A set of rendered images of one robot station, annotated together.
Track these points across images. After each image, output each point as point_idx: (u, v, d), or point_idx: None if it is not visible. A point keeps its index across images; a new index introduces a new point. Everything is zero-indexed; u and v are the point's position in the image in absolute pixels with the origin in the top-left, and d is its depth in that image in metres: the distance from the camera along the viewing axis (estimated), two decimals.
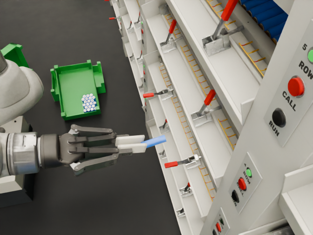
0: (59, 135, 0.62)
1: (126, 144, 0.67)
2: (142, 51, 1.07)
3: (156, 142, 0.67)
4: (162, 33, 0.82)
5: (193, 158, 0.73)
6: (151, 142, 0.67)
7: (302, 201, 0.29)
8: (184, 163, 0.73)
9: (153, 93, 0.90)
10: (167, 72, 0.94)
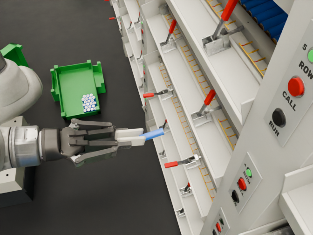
0: (60, 129, 0.63)
1: (125, 137, 0.68)
2: (142, 51, 1.07)
3: None
4: (162, 33, 0.82)
5: (193, 158, 0.73)
6: None
7: (302, 201, 0.29)
8: (184, 163, 0.73)
9: (153, 93, 0.90)
10: (167, 72, 0.94)
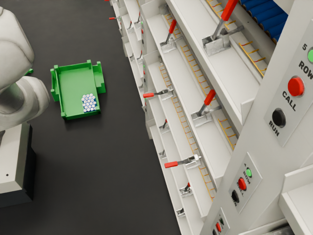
0: None
1: None
2: (142, 51, 1.07)
3: None
4: (162, 33, 0.82)
5: (193, 158, 0.73)
6: None
7: (302, 201, 0.29)
8: (184, 163, 0.73)
9: (153, 93, 0.90)
10: (167, 72, 0.94)
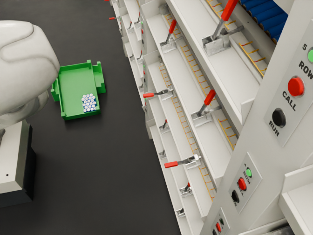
0: None
1: None
2: (142, 51, 1.07)
3: None
4: (162, 33, 0.82)
5: (193, 158, 0.73)
6: None
7: (302, 201, 0.29)
8: (184, 163, 0.73)
9: (153, 93, 0.90)
10: (167, 72, 0.94)
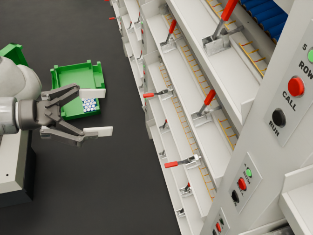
0: (37, 127, 0.65)
1: (94, 128, 0.66)
2: (142, 51, 1.07)
3: None
4: (162, 33, 0.82)
5: (193, 158, 0.73)
6: None
7: (302, 201, 0.29)
8: (184, 163, 0.73)
9: (153, 93, 0.90)
10: (167, 72, 0.94)
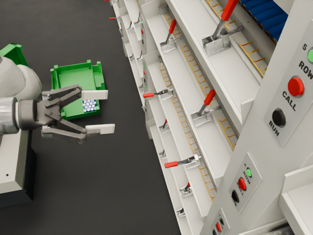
0: (37, 127, 0.65)
1: (96, 126, 0.67)
2: (142, 51, 1.07)
3: None
4: (162, 33, 0.82)
5: (193, 158, 0.73)
6: None
7: (302, 201, 0.29)
8: (184, 163, 0.73)
9: (153, 93, 0.90)
10: (167, 72, 0.94)
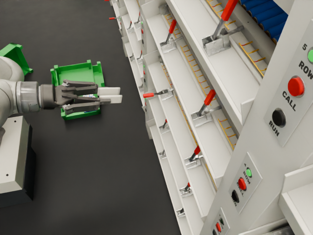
0: (56, 107, 0.79)
1: (107, 96, 0.84)
2: (142, 51, 1.07)
3: None
4: (162, 33, 0.82)
5: (200, 156, 0.74)
6: None
7: (302, 201, 0.29)
8: (193, 158, 0.72)
9: (153, 93, 0.90)
10: None
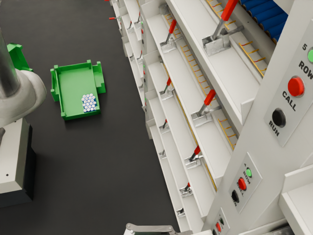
0: None
1: None
2: (142, 51, 1.07)
3: None
4: (162, 33, 0.82)
5: (200, 156, 0.74)
6: None
7: (302, 201, 0.29)
8: (193, 158, 0.72)
9: (168, 84, 0.88)
10: None
